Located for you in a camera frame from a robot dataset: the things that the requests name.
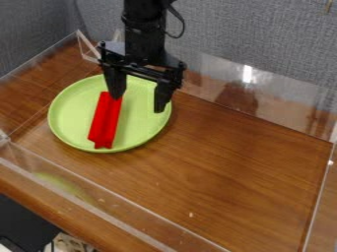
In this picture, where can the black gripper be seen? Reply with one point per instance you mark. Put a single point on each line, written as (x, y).
(162, 67)

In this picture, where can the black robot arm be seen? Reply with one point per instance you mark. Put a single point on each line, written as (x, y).
(141, 56)

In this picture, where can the red star-profile carrot bar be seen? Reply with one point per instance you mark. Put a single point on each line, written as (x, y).
(106, 121)

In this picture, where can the light green round plate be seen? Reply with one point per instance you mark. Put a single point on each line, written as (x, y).
(73, 109)

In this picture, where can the black object under table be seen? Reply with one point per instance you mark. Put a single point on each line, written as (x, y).
(23, 227)

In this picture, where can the clear acrylic corner bracket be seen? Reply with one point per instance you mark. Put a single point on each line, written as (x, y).
(90, 50)

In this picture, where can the clear acrylic enclosure walls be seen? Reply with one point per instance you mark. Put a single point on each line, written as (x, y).
(237, 178)

